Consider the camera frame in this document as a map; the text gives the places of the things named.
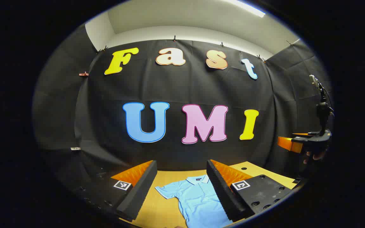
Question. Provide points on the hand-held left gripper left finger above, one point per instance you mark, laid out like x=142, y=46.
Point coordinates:
x=139, y=193

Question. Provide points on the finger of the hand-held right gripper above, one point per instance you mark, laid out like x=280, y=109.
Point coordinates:
x=301, y=135
x=287, y=144

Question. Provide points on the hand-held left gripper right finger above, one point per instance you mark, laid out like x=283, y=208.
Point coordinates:
x=222, y=193

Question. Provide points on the light blue T-shirt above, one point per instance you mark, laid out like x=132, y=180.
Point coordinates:
x=198, y=198

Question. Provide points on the small red clip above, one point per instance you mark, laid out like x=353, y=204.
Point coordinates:
x=83, y=74

